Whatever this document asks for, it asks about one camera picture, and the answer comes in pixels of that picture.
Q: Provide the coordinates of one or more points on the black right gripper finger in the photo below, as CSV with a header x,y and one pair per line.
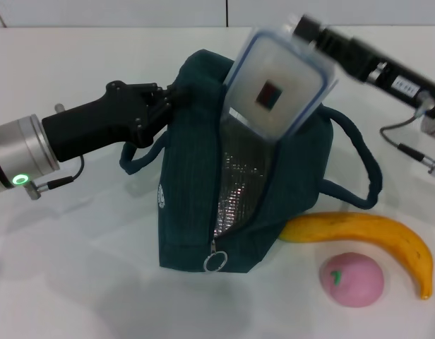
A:
x,y
311,31

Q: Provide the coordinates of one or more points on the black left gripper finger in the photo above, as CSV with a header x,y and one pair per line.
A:
x,y
155,118
154,89

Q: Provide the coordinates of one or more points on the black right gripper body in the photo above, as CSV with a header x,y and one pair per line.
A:
x,y
380,70

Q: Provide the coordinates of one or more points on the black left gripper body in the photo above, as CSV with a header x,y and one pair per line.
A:
x,y
97,123

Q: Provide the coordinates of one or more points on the clear plastic food container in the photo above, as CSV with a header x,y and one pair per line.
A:
x,y
274,70

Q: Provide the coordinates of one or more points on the dark teal zippered lunch bag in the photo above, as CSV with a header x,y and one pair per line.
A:
x,y
189,176

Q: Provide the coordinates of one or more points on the yellow banana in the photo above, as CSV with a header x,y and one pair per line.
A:
x,y
362,226

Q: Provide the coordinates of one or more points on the pink toy peach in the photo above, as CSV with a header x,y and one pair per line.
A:
x,y
355,282

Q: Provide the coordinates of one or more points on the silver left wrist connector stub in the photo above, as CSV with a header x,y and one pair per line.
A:
x,y
59,107

